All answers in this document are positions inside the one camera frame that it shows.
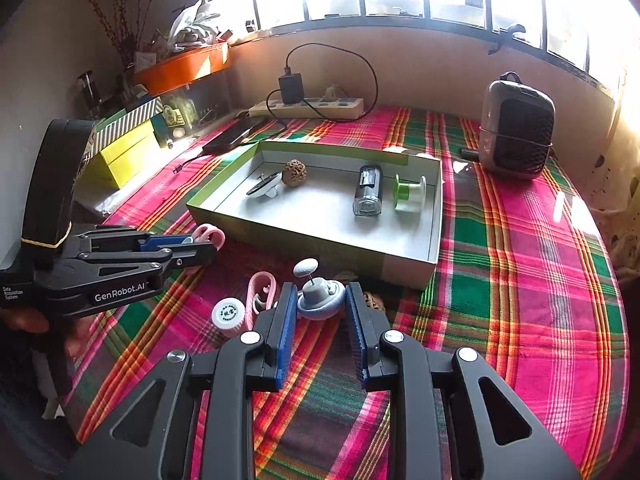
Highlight polka dot curtain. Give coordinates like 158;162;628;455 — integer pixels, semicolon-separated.
587;73;639;288

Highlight grey white knob gadget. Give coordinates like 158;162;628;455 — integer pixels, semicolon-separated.
293;258;345;321

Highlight black phone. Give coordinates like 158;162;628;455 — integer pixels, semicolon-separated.
201;116;268;156

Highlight green white spool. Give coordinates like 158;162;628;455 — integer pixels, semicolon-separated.
393;174;427;214

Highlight black charger adapter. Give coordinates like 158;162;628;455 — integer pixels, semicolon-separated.
279;66;305;105

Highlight black charging cable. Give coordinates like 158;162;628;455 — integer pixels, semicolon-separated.
171;41;380;174

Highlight orange planter tray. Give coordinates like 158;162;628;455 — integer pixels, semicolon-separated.
134;44;231;96

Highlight small green figurine card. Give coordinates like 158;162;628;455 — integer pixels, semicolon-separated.
162;105;186;128

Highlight pink clip with green pads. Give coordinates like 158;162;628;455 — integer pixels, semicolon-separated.
246;271;278;318

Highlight grey portable heater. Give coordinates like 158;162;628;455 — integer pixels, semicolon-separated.
478;72;555;180

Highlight pink case with green pad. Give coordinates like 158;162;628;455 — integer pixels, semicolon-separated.
183;223;226;250

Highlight black bike light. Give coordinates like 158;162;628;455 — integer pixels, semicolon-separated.
352;165;383;217

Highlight small brown walnut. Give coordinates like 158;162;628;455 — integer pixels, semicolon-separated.
362;292;386;314

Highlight large brown walnut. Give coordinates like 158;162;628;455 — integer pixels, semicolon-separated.
282;159;307;188

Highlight potted succulent plant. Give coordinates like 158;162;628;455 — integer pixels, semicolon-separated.
167;0;233;53

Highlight person left hand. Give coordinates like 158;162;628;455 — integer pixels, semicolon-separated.
1;307;96;359

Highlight green white cardboard box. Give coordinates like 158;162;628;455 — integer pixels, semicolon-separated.
188;141;442;289

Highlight striped box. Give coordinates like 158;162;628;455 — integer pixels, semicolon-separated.
91;98;163;156

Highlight yellow box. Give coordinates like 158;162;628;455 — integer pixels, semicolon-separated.
79;120;162;190

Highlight beige power strip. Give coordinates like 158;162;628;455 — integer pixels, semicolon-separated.
248;98;364;120

